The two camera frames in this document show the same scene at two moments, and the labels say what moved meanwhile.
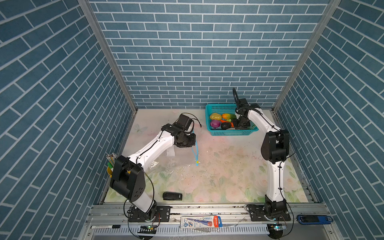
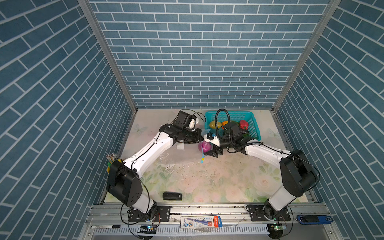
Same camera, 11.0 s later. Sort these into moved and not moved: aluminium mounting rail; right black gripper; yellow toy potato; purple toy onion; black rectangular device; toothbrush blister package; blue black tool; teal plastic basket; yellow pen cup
Moved: purple toy onion; teal plastic basket; yellow toy potato; right black gripper
Not moved: toothbrush blister package; yellow pen cup; blue black tool; black rectangular device; aluminium mounting rail
